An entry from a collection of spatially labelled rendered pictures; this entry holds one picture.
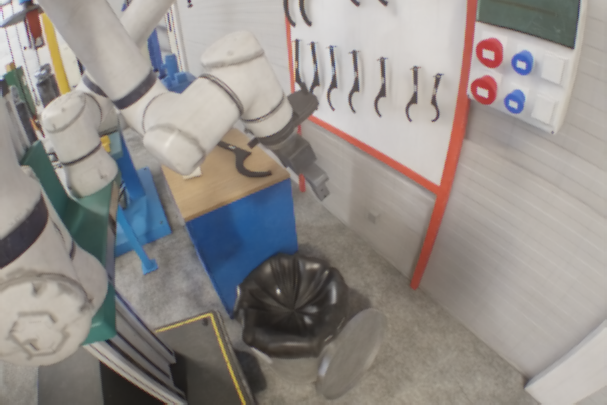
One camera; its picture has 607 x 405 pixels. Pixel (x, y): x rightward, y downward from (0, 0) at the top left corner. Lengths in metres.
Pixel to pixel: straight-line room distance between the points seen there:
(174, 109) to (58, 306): 0.28
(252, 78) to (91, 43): 0.24
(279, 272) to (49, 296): 1.25
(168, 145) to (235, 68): 0.14
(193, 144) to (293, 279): 1.19
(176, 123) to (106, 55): 0.16
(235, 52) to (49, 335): 0.42
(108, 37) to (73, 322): 0.37
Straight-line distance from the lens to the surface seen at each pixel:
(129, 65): 0.48
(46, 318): 0.37
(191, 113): 0.39
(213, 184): 1.55
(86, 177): 0.96
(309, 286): 1.50
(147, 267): 2.61
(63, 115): 0.91
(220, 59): 0.41
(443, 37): 1.38
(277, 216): 1.63
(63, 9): 0.47
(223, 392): 1.59
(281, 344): 1.24
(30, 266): 0.35
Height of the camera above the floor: 1.79
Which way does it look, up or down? 35 degrees down
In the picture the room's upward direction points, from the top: 4 degrees counter-clockwise
